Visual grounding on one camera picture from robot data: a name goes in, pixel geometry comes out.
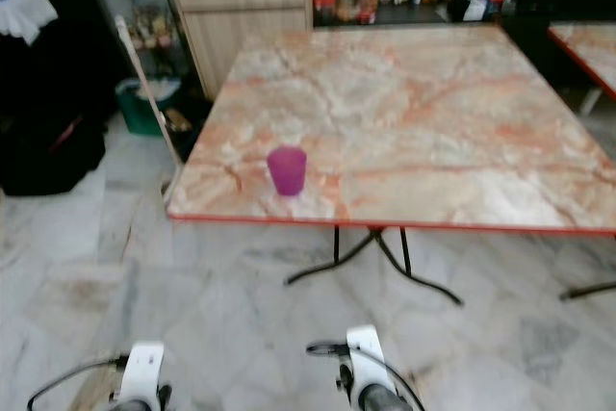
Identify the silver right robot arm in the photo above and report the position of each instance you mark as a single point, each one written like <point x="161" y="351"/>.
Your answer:
<point x="383" y="399"/>

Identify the black bag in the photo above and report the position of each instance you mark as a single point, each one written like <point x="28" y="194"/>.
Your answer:
<point x="48" y="156"/>

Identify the green plastic bin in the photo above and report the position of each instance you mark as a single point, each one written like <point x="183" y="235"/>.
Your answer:
<point x="137" y="108"/>

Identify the white lace cloth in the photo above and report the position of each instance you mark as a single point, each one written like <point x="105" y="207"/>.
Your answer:
<point x="27" y="12"/>

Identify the glass shelf rack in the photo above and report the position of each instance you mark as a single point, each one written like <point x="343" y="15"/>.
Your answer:
<point x="140" y="7"/>

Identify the purple plastic cup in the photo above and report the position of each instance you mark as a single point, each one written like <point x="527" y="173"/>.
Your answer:
<point x="287" y="172"/>

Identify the light wooden cabinet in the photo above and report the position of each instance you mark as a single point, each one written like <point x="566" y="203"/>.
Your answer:
<point x="241" y="21"/>

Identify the marble-top folding table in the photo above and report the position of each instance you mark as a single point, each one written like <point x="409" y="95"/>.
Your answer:
<point x="404" y="122"/>

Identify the red-edged marble side table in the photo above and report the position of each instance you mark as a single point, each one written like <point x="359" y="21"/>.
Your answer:
<point x="587" y="50"/>

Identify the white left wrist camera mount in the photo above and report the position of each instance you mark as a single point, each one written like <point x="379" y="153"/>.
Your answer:
<point x="144" y="374"/>

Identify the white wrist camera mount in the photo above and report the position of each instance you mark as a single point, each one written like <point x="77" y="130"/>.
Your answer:
<point x="368" y="358"/>
<point x="144" y="374"/>

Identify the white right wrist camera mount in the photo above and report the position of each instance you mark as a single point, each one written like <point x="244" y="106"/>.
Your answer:
<point x="368" y="358"/>

